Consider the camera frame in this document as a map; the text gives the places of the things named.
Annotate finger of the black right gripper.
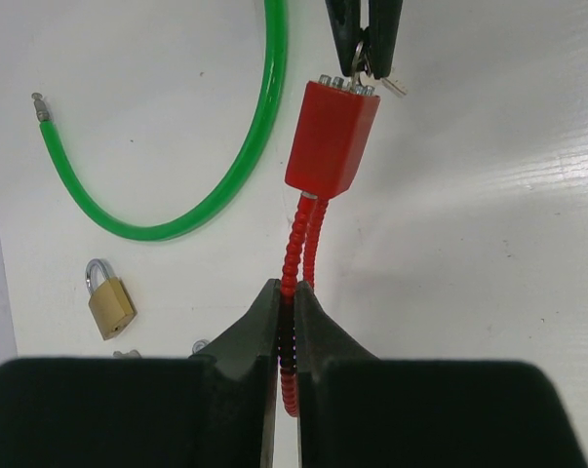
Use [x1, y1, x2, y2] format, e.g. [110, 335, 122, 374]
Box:
[365, 0, 403, 79]
[325, 0, 366, 76]

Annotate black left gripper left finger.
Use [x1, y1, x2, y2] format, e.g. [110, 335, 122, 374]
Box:
[0, 280, 280, 467]

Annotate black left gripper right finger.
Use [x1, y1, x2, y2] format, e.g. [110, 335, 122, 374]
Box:
[294, 283, 587, 467]

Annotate keys of red lock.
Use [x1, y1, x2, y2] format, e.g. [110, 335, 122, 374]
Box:
[350, 39, 411, 98]

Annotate small brass padlock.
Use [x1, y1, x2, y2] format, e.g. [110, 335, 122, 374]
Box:
[191, 338, 210, 354]

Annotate keys of large padlock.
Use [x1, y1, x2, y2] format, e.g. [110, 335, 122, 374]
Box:
[112, 349, 141, 359]

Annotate red cable lock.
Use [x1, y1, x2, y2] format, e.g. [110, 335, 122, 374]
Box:
[278, 75, 380, 417]

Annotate large brass padlock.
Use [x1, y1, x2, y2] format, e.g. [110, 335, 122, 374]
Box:
[85, 258, 137, 340]

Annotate green cable lock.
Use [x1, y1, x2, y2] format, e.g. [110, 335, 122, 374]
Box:
[31, 0, 289, 242]

